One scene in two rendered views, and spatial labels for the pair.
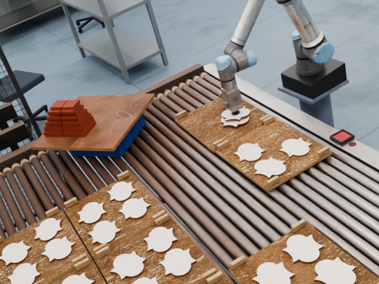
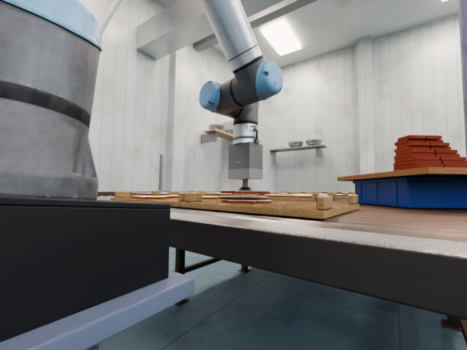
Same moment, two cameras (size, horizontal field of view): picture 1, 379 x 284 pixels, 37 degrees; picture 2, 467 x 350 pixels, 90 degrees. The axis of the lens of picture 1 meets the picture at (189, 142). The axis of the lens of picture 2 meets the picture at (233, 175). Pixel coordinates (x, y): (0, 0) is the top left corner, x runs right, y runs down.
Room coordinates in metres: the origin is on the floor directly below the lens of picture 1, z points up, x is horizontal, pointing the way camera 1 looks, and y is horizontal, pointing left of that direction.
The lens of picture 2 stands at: (2.96, -0.67, 0.97)
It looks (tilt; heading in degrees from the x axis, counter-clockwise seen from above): 4 degrees up; 147
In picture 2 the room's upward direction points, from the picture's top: 1 degrees clockwise
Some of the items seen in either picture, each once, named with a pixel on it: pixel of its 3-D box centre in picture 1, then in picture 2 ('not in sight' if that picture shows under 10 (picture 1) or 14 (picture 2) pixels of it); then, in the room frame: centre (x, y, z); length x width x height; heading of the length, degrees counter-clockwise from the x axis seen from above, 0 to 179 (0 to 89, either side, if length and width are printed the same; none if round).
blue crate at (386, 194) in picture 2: (107, 132); (414, 192); (2.58, 0.40, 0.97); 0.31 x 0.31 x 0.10; 60
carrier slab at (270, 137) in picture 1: (271, 152); (178, 200); (2.04, -0.34, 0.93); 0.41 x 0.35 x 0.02; 21
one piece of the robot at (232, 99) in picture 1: (229, 97); (248, 160); (2.39, -0.25, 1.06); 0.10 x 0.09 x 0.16; 104
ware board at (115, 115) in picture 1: (94, 120); (433, 176); (2.63, 0.45, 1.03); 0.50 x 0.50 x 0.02; 60
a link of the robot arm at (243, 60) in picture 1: (242, 60); (225, 98); (2.43, -0.36, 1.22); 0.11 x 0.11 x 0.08; 12
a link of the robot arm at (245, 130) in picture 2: (228, 82); (246, 133); (2.40, -0.26, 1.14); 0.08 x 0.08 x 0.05
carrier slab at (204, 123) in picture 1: (222, 120); (271, 205); (2.43, -0.19, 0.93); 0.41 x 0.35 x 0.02; 19
